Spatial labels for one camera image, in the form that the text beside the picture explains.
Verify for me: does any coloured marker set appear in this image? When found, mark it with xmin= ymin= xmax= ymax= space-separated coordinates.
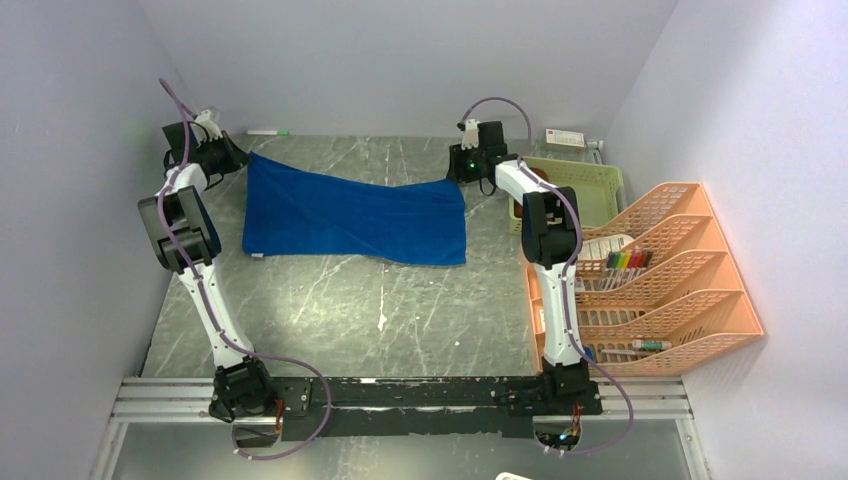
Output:
xmin=605 ymin=250 xmax=653 ymax=270

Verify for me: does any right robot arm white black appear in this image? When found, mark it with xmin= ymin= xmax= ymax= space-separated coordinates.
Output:
xmin=446 ymin=119 xmax=591 ymax=414

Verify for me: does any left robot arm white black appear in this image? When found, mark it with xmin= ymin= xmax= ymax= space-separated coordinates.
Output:
xmin=138 ymin=111 xmax=277 ymax=423

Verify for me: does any orange file organizer rack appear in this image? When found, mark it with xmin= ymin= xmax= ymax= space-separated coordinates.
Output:
xmin=576 ymin=182 xmax=766 ymax=378

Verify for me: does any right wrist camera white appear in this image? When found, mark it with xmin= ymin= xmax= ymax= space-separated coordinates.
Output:
xmin=457 ymin=118 xmax=480 ymax=151

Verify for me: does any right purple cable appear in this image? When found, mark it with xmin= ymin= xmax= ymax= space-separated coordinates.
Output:
xmin=458 ymin=96 xmax=636 ymax=458

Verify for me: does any blue towel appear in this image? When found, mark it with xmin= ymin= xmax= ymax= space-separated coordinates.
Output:
xmin=242 ymin=153 xmax=467 ymax=267

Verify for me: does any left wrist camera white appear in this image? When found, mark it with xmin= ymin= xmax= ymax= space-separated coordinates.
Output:
xmin=191 ymin=107 xmax=222 ymax=143

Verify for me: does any brown towel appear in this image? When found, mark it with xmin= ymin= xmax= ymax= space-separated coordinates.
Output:
xmin=513 ymin=170 xmax=551 ymax=220

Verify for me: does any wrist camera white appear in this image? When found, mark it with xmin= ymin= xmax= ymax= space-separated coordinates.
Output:
xmin=191 ymin=107 xmax=222 ymax=143
xmin=457 ymin=118 xmax=480 ymax=151

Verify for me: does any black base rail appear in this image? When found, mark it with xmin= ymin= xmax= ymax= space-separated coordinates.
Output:
xmin=210 ymin=374 xmax=604 ymax=443

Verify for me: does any white green marker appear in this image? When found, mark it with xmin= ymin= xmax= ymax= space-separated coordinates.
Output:
xmin=245 ymin=129 xmax=289 ymax=136

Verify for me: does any white red box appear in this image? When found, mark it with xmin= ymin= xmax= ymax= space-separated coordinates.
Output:
xmin=545 ymin=129 xmax=586 ymax=149

